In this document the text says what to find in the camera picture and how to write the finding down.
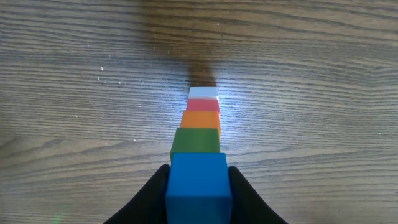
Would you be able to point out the blue cube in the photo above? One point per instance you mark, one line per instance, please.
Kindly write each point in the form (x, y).
(199, 186)

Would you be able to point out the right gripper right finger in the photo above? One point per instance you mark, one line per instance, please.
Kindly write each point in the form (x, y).
(252, 202)

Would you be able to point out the white cube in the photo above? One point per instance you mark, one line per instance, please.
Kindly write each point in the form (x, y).
(203, 92)

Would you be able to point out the orange cube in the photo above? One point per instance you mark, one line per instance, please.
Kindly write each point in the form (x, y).
(200, 119)

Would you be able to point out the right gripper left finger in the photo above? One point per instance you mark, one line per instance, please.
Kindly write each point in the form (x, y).
(146, 202)

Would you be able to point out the red cube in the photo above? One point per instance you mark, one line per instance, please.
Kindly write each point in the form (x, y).
(202, 105)

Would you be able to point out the green cube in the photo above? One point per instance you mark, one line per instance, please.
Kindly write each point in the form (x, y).
(195, 140)

